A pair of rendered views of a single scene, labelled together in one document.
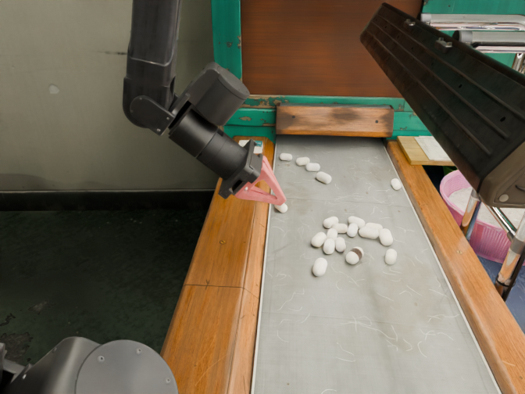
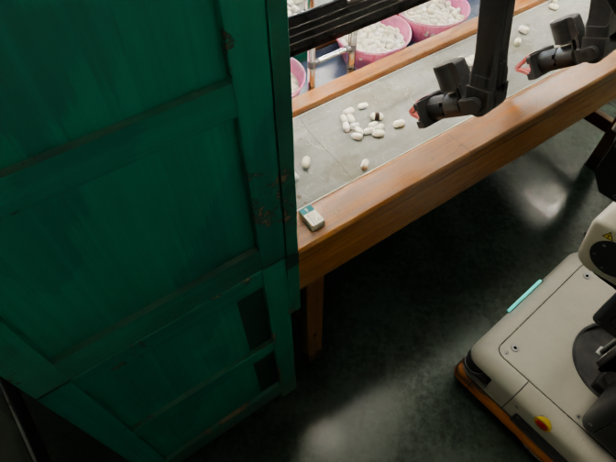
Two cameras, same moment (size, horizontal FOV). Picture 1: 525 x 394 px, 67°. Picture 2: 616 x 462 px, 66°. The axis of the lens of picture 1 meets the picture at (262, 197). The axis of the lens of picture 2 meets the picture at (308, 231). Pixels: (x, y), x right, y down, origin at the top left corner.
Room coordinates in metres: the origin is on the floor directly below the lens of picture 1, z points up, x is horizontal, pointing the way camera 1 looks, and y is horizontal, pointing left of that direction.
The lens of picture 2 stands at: (1.36, 0.58, 1.67)
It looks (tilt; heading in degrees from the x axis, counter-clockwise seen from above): 54 degrees down; 232
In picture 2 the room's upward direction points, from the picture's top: 1 degrees counter-clockwise
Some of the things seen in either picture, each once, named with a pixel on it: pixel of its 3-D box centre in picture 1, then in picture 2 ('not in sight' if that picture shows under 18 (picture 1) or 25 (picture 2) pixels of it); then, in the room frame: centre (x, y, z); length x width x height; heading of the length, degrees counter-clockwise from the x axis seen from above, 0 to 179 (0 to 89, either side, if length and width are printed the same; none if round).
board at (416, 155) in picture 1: (469, 151); not in sight; (0.90, -0.52, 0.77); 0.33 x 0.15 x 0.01; 86
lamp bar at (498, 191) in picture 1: (426, 57); (372, 0); (0.54, -0.21, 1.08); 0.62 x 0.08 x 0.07; 176
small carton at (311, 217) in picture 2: (250, 146); (311, 217); (0.92, 0.03, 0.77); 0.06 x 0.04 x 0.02; 86
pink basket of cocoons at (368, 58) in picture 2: not in sight; (371, 43); (0.25, -0.48, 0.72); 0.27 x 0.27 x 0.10
